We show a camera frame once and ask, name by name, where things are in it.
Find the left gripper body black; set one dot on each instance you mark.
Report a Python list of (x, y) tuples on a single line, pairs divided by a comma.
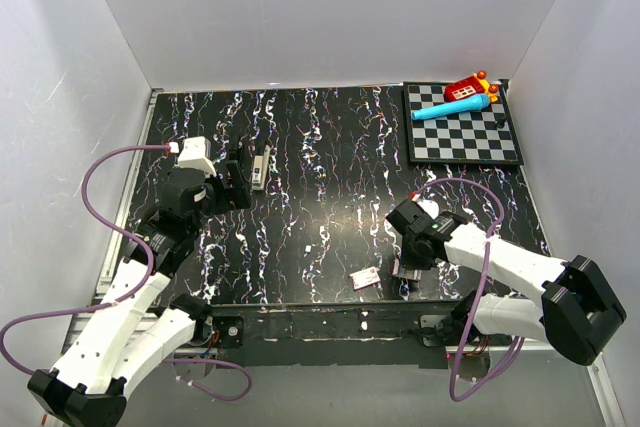
[(225, 198)]

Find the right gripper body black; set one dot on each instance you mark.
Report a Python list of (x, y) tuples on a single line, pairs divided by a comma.
[(412, 258)]

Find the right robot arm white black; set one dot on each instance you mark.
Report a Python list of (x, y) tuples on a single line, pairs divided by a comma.
[(568, 304)]

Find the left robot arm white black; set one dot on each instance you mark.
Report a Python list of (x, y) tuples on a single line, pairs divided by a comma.
[(91, 383)]

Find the red white staple box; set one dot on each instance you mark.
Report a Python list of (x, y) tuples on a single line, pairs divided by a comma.
[(365, 278)]

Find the checkered chess board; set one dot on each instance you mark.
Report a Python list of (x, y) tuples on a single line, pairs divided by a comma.
[(463, 138)]

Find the blue toy marker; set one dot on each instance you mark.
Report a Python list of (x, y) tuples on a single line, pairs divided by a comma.
[(473, 103)]

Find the red toy block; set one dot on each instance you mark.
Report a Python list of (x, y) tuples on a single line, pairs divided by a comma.
[(477, 83)]

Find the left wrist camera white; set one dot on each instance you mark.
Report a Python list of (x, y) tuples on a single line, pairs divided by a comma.
[(195, 155)]

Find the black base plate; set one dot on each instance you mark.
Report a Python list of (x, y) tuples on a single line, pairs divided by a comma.
[(421, 333)]

